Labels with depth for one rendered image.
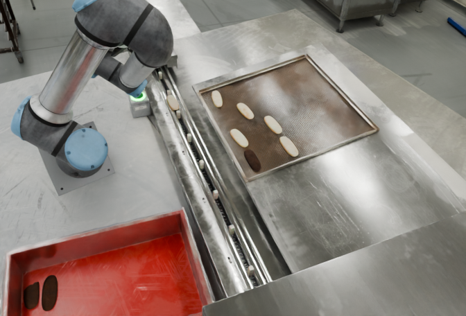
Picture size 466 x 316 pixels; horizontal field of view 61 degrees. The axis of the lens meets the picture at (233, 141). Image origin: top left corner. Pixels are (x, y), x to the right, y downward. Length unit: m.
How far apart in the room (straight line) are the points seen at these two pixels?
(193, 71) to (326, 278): 1.38
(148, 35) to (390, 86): 1.30
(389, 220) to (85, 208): 0.91
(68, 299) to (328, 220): 0.74
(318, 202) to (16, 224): 0.91
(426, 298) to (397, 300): 0.05
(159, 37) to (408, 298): 0.73
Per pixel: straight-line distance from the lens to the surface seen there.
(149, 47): 0.98
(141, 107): 1.60
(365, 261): 0.69
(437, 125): 1.85
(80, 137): 1.19
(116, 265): 1.21
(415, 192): 1.31
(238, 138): 1.39
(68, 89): 1.11
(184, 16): 2.35
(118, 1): 0.97
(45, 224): 1.35
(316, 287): 0.64
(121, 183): 1.39
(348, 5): 4.01
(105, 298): 1.17
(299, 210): 1.22
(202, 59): 1.95
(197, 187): 1.30
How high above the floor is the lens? 1.86
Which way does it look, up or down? 43 degrees down
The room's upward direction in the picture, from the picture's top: 4 degrees clockwise
